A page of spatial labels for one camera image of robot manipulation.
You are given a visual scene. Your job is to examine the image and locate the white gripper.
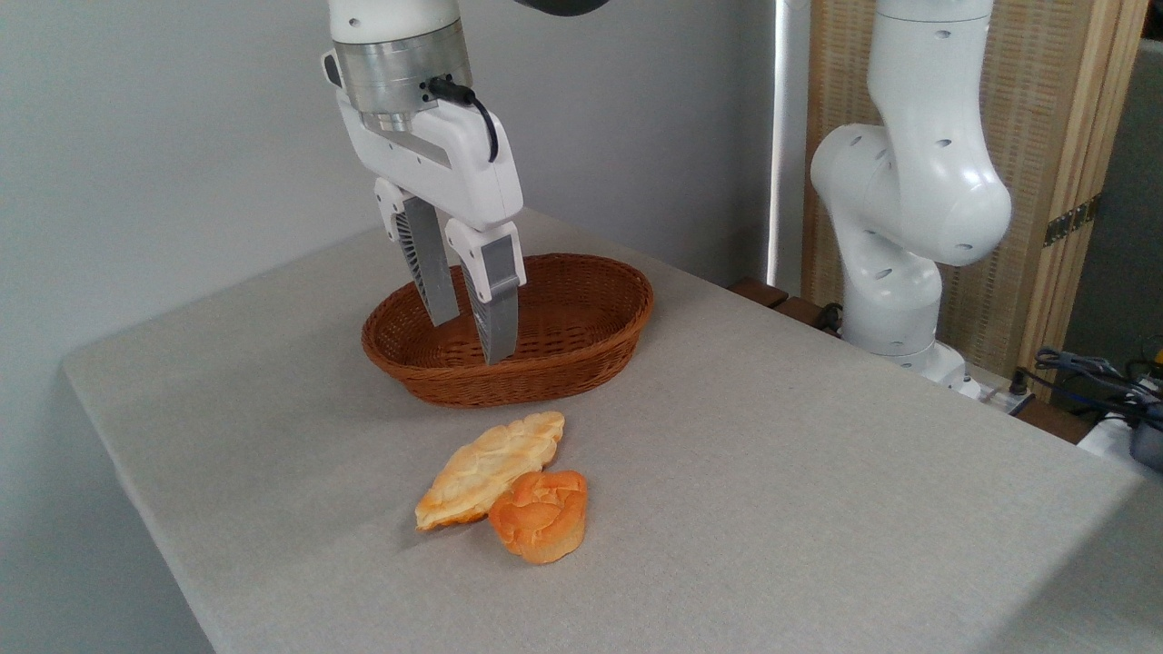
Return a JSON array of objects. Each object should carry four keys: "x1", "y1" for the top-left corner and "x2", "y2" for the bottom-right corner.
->
[{"x1": 336, "y1": 89, "x2": 529, "y2": 366}]

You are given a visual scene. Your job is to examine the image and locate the round orange bread bun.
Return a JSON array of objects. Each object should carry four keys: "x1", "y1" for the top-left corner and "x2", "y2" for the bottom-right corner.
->
[{"x1": 489, "y1": 470, "x2": 589, "y2": 565}]

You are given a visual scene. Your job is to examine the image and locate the brown wicker oval basket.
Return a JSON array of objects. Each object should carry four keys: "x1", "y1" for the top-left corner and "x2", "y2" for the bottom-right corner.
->
[{"x1": 361, "y1": 253, "x2": 655, "y2": 408}]

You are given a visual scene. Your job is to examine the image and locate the long flat pale bread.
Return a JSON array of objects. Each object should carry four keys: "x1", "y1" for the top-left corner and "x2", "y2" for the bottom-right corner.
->
[{"x1": 415, "y1": 411, "x2": 566, "y2": 532}]

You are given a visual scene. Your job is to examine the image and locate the dark brown wooden board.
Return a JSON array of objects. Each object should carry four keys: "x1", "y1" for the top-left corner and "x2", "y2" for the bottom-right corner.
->
[{"x1": 727, "y1": 277, "x2": 846, "y2": 337}]

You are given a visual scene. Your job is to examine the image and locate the grey tablecloth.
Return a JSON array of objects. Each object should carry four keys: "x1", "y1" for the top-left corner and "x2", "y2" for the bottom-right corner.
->
[{"x1": 62, "y1": 209, "x2": 1163, "y2": 654}]

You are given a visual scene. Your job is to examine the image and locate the wood framed bamboo screen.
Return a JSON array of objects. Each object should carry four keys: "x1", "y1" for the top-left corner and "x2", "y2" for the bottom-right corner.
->
[{"x1": 801, "y1": 0, "x2": 1150, "y2": 401}]

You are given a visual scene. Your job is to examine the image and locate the brass screen hinge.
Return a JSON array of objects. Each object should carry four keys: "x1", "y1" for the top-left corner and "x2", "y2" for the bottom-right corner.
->
[{"x1": 1043, "y1": 195, "x2": 1102, "y2": 248}]

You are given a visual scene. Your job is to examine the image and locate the blue grey device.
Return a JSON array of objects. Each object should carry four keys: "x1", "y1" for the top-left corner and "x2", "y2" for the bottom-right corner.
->
[{"x1": 1129, "y1": 413, "x2": 1163, "y2": 473}]

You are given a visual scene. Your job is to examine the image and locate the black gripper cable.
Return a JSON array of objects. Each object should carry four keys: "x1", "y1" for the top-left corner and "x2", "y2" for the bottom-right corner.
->
[{"x1": 427, "y1": 77, "x2": 501, "y2": 164}]

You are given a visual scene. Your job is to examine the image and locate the tangled dark cables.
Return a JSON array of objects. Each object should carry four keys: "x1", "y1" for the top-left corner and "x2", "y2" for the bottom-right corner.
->
[{"x1": 1013, "y1": 345, "x2": 1163, "y2": 430}]

